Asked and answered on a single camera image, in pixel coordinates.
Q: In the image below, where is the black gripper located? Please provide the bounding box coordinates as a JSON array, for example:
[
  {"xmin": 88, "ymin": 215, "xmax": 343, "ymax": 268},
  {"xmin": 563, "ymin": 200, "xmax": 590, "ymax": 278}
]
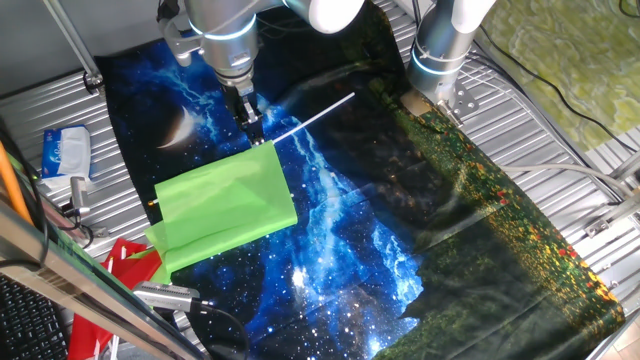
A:
[{"xmin": 222, "ymin": 84, "xmax": 266, "ymax": 148}]

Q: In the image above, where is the green flag white pole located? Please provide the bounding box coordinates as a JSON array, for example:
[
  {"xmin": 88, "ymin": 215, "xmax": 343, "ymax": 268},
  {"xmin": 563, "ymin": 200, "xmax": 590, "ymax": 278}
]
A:
[{"xmin": 144, "ymin": 91, "xmax": 356, "ymax": 274}]

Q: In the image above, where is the red flag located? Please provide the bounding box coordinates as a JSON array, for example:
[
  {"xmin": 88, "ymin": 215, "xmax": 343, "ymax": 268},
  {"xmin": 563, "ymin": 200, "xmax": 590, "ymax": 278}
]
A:
[{"xmin": 67, "ymin": 238, "xmax": 169, "ymax": 360}]

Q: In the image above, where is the starry night landscape cloth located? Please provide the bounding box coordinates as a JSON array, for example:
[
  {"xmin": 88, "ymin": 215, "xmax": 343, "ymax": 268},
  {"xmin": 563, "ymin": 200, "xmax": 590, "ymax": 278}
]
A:
[{"xmin": 94, "ymin": 0, "xmax": 626, "ymax": 360}]

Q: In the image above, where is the blue white tissue pack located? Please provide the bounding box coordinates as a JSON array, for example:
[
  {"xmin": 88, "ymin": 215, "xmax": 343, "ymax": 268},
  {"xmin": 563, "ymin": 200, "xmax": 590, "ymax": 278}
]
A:
[{"xmin": 40, "ymin": 124, "xmax": 94, "ymax": 189}]

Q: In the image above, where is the grey metal stand pole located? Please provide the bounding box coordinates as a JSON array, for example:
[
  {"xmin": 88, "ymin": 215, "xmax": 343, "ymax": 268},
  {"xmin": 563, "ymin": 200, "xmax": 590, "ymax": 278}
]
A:
[{"xmin": 42, "ymin": 0, "xmax": 105, "ymax": 95}]

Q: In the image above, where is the orange pole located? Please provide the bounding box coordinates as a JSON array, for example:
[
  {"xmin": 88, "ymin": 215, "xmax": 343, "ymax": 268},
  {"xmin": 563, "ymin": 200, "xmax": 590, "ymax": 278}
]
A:
[{"xmin": 0, "ymin": 141, "xmax": 32, "ymax": 224}]

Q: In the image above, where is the black keyboard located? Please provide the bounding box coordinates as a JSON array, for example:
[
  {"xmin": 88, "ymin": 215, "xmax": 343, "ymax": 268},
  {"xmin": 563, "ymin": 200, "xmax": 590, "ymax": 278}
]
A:
[{"xmin": 0, "ymin": 274, "xmax": 69, "ymax": 360}]

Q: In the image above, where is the green yellow patterned cloth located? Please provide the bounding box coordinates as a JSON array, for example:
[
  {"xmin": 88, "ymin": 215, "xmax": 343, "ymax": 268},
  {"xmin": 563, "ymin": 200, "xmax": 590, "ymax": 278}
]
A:
[{"xmin": 477, "ymin": 0, "xmax": 640, "ymax": 154}]

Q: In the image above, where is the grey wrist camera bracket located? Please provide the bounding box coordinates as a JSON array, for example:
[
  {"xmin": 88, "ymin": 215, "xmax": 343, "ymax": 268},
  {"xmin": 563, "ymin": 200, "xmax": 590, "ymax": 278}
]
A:
[{"xmin": 157, "ymin": 0, "xmax": 207, "ymax": 69}]

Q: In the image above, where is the small silver camera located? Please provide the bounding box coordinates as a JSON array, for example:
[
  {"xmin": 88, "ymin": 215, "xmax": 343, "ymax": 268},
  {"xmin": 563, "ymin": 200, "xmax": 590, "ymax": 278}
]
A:
[{"xmin": 68, "ymin": 175, "xmax": 92, "ymax": 219}]

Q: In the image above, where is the black camera cable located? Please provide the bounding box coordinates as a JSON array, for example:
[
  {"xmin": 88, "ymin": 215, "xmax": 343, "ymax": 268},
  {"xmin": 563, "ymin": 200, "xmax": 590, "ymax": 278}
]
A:
[{"xmin": 189, "ymin": 298, "xmax": 251, "ymax": 360}]

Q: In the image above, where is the silver depth camera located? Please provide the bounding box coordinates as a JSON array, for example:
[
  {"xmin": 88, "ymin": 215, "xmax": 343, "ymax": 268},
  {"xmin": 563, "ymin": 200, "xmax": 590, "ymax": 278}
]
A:
[{"xmin": 132, "ymin": 281, "xmax": 202, "ymax": 314}]

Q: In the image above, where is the thin black cable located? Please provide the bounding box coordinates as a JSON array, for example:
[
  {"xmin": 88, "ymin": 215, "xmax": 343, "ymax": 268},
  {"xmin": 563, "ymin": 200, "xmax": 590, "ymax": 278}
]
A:
[{"xmin": 59, "ymin": 202, "xmax": 109, "ymax": 250}]

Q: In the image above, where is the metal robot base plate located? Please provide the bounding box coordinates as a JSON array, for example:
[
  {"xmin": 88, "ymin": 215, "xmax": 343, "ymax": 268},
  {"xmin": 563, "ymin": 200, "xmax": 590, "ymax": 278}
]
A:
[{"xmin": 437, "ymin": 79, "xmax": 480, "ymax": 127}]

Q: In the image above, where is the aluminium frame beam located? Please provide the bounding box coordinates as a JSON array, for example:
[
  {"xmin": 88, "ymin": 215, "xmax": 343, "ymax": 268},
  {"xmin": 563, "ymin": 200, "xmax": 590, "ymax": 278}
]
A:
[{"xmin": 0, "ymin": 199, "xmax": 209, "ymax": 360}]

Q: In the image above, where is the long black cable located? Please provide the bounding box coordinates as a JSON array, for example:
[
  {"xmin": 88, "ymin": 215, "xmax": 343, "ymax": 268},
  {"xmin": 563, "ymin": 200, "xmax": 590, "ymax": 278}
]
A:
[{"xmin": 477, "ymin": 22, "xmax": 640, "ymax": 154}]

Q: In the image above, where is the white hose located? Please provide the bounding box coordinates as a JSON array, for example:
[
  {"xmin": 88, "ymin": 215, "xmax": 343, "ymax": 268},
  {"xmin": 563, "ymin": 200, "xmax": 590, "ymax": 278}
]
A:
[{"xmin": 499, "ymin": 163, "xmax": 636, "ymax": 197}]

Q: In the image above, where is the aluminium frame bracket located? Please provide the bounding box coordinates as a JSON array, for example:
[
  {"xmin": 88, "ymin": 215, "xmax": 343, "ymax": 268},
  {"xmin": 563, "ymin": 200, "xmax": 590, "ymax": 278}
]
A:
[{"xmin": 583, "ymin": 149, "xmax": 640, "ymax": 239}]

